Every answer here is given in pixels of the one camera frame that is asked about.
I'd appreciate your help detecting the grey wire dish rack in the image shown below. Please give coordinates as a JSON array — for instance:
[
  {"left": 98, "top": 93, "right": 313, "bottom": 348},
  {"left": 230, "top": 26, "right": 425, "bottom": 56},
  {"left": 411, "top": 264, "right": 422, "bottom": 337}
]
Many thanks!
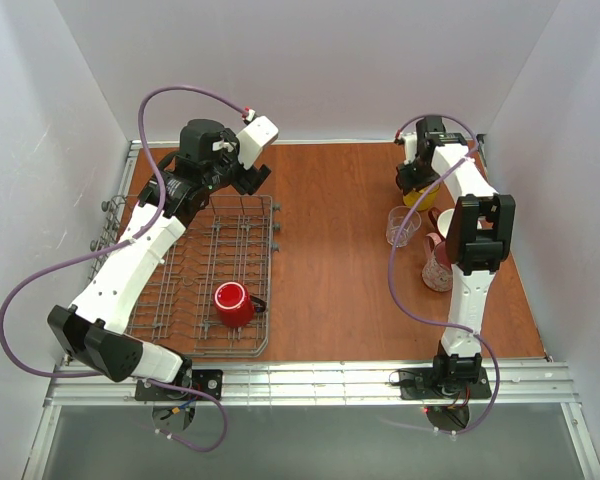
[{"left": 89, "top": 194, "right": 283, "bottom": 359}]

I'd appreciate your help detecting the yellow mug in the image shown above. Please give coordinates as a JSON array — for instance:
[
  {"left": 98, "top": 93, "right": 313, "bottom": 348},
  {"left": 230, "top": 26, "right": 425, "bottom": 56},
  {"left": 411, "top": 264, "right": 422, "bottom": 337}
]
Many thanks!
[{"left": 402, "top": 185, "right": 440, "bottom": 212}]

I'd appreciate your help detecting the bright red mug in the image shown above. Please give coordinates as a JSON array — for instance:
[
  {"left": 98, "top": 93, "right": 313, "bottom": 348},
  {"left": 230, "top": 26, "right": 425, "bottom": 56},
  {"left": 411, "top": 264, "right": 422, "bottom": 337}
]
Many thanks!
[{"left": 213, "top": 281, "right": 267, "bottom": 328}]

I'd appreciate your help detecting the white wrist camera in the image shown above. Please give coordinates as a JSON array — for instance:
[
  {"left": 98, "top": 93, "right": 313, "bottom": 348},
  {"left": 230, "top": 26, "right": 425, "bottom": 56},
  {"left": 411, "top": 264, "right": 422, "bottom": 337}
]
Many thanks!
[
  {"left": 236, "top": 108, "right": 279, "bottom": 170},
  {"left": 394, "top": 131, "right": 418, "bottom": 170}
]

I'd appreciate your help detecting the purple cable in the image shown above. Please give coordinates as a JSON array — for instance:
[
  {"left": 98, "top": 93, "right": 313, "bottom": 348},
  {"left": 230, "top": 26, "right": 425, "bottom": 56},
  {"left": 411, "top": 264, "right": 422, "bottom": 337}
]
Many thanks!
[
  {"left": 387, "top": 113, "right": 501, "bottom": 436},
  {"left": 0, "top": 85, "right": 254, "bottom": 453}
]

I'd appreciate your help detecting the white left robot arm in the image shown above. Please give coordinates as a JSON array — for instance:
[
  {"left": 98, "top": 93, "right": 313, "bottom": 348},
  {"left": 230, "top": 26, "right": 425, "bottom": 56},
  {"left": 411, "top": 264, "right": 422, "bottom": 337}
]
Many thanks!
[{"left": 48, "top": 116, "right": 279, "bottom": 383}]

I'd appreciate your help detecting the pink ghost pattern mug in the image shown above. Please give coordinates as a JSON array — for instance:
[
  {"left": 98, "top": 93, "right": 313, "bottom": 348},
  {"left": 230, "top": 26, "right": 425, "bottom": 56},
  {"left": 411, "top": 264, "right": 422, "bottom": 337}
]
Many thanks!
[{"left": 421, "top": 233, "right": 453, "bottom": 293}]

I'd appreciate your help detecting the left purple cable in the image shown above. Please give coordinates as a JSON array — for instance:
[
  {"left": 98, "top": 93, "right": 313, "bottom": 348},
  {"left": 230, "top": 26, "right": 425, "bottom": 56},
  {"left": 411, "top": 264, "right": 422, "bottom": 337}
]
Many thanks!
[{"left": 0, "top": 85, "right": 254, "bottom": 453}]

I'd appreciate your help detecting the clear glass cup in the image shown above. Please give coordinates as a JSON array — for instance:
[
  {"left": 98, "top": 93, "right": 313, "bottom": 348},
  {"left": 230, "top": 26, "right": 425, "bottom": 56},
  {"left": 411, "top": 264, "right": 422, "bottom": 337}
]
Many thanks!
[{"left": 386, "top": 206, "right": 422, "bottom": 248}]

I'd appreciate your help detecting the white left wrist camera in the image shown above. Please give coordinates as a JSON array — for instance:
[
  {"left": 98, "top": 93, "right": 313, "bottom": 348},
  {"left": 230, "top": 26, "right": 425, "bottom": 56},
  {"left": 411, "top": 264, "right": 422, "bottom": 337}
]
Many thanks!
[{"left": 236, "top": 108, "right": 279, "bottom": 170}]

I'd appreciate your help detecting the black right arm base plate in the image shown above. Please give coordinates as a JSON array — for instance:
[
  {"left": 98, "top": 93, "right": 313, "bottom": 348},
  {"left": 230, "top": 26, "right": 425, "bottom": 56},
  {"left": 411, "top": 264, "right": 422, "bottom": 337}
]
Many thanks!
[{"left": 390, "top": 367, "right": 492, "bottom": 400}]

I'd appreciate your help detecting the dark red mug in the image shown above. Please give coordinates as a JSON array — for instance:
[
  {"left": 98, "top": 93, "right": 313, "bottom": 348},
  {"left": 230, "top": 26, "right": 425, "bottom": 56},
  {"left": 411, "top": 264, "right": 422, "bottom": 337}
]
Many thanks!
[{"left": 427, "top": 207, "right": 454, "bottom": 239}]

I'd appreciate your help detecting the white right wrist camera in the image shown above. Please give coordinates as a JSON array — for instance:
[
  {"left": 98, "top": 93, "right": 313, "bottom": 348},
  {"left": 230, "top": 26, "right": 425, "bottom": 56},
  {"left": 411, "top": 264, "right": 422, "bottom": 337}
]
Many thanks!
[{"left": 394, "top": 131, "right": 418, "bottom": 170}]

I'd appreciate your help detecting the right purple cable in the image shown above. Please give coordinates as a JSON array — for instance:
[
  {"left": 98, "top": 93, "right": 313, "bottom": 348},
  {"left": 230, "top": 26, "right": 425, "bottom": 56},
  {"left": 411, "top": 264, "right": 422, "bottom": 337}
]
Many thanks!
[{"left": 387, "top": 113, "right": 501, "bottom": 436}]

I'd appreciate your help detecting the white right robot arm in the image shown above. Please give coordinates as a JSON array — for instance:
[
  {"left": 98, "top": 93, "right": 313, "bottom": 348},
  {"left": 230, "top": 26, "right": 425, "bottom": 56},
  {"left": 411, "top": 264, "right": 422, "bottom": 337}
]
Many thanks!
[{"left": 394, "top": 114, "right": 516, "bottom": 400}]

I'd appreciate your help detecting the aluminium frame rail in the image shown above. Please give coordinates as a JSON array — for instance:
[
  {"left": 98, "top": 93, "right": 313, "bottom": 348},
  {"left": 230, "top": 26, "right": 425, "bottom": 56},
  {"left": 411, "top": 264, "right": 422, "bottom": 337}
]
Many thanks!
[{"left": 45, "top": 359, "right": 580, "bottom": 407}]

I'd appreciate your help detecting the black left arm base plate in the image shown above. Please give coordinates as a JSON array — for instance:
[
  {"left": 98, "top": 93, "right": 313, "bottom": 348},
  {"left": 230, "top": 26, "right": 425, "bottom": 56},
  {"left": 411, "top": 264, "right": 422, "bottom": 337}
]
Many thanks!
[{"left": 134, "top": 369, "right": 224, "bottom": 402}]

